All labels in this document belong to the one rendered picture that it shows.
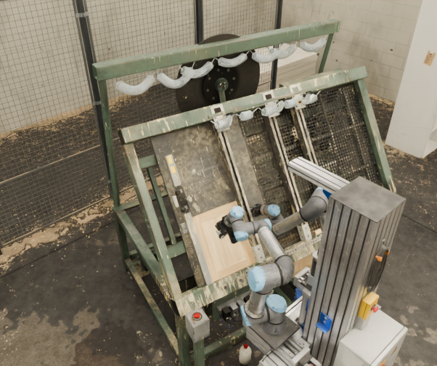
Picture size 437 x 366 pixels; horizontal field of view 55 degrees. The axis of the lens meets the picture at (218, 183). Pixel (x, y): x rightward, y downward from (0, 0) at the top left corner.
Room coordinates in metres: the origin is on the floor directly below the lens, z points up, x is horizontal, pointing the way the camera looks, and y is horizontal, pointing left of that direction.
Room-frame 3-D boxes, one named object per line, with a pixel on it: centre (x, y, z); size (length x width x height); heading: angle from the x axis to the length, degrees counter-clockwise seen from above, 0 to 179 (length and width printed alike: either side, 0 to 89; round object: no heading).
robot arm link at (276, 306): (1.55, -0.32, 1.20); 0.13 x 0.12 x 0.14; 106
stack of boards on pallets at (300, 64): (7.41, -0.62, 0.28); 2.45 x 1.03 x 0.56; 131
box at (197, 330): (1.70, 0.14, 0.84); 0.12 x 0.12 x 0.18; 31
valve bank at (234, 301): (1.98, -0.20, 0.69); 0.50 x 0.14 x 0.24; 121
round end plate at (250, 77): (3.27, -0.02, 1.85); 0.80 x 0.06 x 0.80; 121
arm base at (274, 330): (1.55, -0.33, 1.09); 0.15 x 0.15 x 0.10
